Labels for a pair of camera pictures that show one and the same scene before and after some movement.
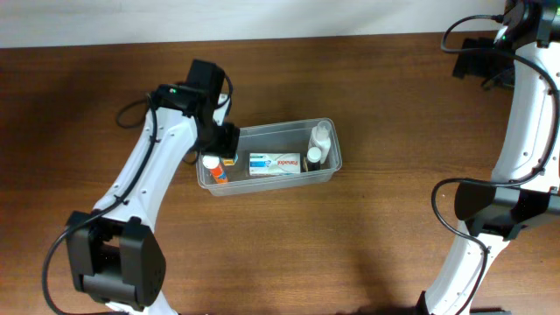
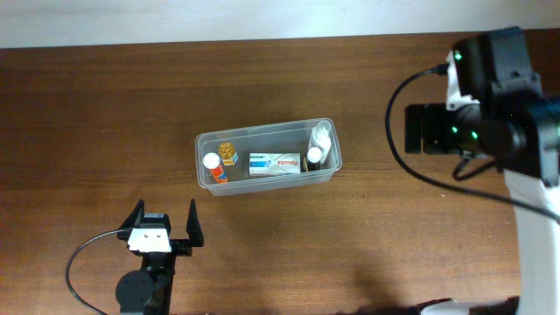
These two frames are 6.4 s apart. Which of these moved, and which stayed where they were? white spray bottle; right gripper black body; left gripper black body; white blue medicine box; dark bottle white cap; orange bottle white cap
Moved: left gripper black body; right gripper black body
Stayed: white blue medicine box; orange bottle white cap; white spray bottle; dark bottle white cap
